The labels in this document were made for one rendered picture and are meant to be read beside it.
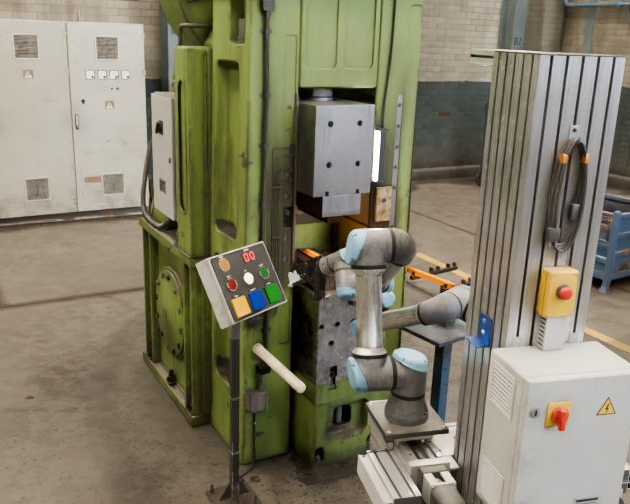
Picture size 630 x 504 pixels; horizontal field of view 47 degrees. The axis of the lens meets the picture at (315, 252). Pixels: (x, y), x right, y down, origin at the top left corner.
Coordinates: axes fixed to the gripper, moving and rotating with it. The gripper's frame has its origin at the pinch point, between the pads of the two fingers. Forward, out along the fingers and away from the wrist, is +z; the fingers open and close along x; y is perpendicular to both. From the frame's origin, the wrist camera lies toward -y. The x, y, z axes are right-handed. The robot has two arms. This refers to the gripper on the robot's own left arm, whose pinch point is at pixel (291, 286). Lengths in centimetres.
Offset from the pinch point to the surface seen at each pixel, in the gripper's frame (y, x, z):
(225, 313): -0.5, 27.1, 13.2
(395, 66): 78, -81, -39
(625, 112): 60, -918, 79
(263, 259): 14.9, -2.4, 11.2
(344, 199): 28, -45, -9
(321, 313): -16.5, -31.1, 16.6
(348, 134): 53, -45, -24
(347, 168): 40, -46, -16
